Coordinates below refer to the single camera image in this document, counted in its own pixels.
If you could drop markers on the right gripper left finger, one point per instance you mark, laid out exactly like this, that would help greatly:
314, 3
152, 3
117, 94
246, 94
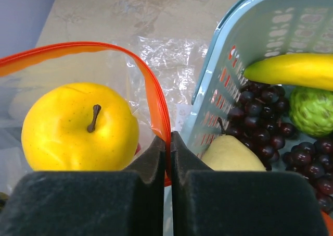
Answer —
126, 202

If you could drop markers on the orange tangerine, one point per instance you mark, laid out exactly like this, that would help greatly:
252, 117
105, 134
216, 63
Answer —
328, 222

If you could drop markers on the yellow apple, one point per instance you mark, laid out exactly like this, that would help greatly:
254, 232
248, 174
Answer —
81, 127

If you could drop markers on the green custard apple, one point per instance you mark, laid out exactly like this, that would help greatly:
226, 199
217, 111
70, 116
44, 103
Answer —
311, 111

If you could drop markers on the dark grape bunch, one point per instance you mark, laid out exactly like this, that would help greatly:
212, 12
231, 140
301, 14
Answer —
262, 120

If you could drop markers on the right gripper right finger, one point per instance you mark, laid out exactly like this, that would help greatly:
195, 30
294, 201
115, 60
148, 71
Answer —
207, 202

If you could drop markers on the yellow banana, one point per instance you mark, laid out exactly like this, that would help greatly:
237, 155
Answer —
303, 69

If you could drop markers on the pale yellow pear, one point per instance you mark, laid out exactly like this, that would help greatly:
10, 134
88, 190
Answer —
227, 153

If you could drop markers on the light blue plastic basket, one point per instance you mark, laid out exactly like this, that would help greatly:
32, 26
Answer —
251, 30

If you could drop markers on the clear zip top bag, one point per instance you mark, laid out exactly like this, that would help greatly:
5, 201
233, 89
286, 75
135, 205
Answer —
159, 115

